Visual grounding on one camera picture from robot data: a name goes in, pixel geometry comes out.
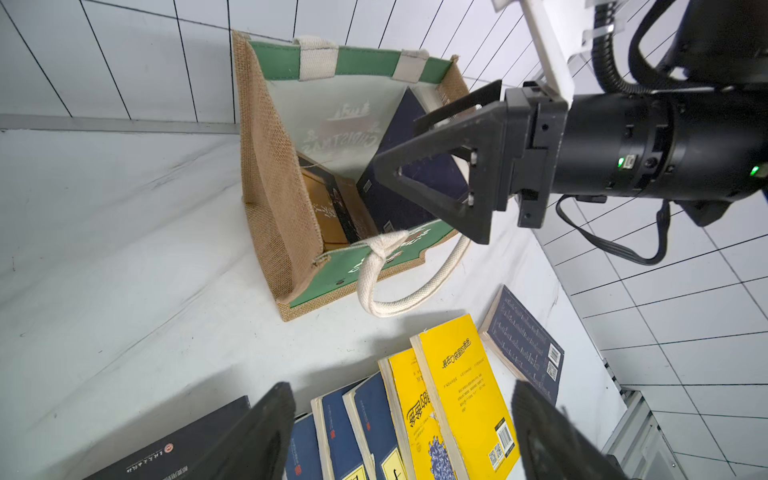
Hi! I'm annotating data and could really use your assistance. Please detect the purple starry book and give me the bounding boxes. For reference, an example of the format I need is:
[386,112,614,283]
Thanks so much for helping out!
[356,87,470,235]

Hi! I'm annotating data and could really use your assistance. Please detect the yellow book plain cover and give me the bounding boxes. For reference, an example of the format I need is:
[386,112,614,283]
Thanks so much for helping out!
[410,315,520,479]

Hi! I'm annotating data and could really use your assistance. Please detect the blue book yellow label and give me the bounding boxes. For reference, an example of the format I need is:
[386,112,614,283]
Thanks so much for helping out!
[310,380,367,480]
[343,372,408,480]

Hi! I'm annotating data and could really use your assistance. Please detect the dark green brown book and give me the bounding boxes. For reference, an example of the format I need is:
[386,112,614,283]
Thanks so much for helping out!
[297,153,379,251]

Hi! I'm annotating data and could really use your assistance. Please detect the aluminium mounting rail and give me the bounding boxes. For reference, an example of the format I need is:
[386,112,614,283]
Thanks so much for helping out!
[602,390,686,480]

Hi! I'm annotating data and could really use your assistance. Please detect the dark navy thin book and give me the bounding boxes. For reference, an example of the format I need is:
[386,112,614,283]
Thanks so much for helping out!
[479,285,565,405]

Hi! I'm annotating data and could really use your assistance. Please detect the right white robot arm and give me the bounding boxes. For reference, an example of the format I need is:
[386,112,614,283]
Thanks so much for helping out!
[372,1,767,264]

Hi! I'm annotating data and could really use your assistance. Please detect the black book white characters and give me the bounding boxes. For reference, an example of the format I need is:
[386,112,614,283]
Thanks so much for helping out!
[88,395,251,480]

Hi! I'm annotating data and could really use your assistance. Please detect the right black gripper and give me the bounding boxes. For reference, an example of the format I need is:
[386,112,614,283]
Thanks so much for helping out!
[371,80,569,245]

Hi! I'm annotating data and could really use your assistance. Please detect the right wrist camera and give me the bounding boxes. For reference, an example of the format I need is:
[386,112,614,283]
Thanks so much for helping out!
[491,0,619,109]

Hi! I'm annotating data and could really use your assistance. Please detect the green jute canvas bag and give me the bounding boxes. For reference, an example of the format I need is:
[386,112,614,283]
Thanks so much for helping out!
[232,32,470,321]

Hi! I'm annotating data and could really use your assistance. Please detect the yellow book purple picture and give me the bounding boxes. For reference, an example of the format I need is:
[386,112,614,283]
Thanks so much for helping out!
[378,349,456,479]

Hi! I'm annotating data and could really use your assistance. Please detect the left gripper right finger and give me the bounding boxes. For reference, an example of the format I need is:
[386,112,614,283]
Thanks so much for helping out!
[511,381,626,480]

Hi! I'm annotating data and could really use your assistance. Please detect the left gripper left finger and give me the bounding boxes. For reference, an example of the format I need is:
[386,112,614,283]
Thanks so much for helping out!
[185,382,296,479]

